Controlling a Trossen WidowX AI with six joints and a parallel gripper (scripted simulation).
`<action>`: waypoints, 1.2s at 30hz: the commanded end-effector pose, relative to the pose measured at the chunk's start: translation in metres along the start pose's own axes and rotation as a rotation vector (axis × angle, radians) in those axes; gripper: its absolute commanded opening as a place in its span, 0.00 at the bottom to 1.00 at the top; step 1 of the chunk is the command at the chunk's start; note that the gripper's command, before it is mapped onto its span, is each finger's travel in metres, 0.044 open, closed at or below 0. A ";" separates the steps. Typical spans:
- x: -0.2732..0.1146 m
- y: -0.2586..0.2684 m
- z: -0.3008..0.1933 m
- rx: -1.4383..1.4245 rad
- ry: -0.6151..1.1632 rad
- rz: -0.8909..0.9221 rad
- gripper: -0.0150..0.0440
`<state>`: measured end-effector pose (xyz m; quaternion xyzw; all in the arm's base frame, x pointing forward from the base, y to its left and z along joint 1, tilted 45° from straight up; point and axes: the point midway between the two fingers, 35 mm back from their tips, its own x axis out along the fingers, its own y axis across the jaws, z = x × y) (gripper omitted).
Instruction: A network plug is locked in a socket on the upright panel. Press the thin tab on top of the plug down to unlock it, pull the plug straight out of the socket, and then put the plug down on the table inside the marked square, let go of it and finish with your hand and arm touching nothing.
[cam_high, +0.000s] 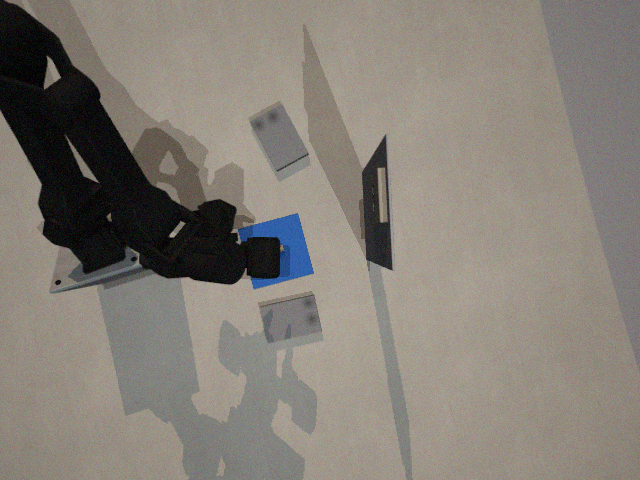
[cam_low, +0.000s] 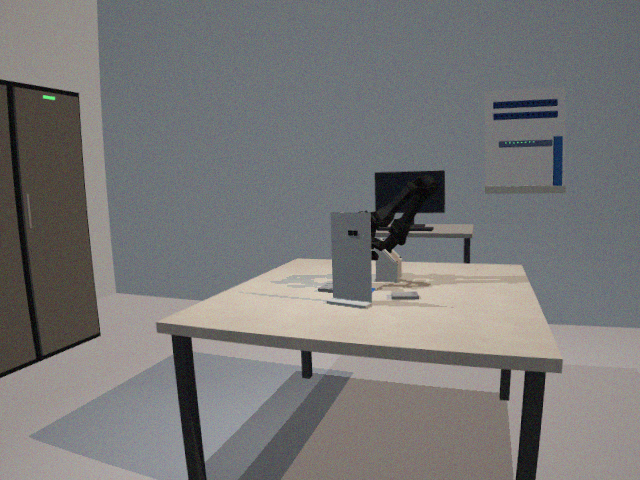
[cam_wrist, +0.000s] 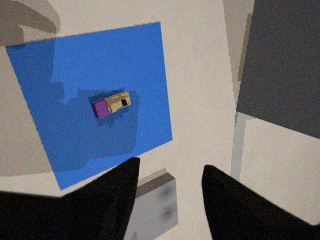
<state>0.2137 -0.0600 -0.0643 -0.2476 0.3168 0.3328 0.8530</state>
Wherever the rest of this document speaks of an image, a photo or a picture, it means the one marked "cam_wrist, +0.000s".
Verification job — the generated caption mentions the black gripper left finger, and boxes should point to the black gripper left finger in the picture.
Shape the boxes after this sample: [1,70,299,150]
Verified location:
[0,157,140,240]

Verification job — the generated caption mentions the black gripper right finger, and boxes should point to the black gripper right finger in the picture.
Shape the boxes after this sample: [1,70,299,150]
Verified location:
[201,165,320,240]

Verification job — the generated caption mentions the blue square mat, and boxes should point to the blue square mat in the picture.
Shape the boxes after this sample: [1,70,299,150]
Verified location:
[6,22,173,191]

